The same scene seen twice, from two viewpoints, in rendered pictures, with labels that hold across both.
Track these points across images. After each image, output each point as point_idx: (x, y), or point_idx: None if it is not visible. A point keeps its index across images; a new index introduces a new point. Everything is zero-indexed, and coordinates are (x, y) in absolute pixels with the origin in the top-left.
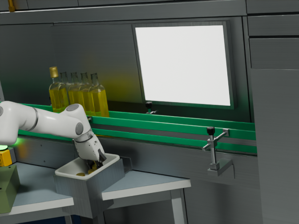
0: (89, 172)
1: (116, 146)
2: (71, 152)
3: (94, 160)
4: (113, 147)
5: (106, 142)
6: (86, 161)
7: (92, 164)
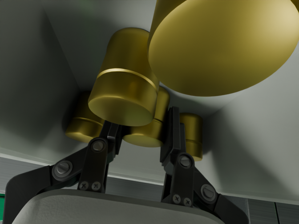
0: (121, 93)
1: (113, 183)
2: (288, 206)
3: (101, 185)
4: (128, 181)
5: (149, 199)
6: (179, 178)
7: (164, 147)
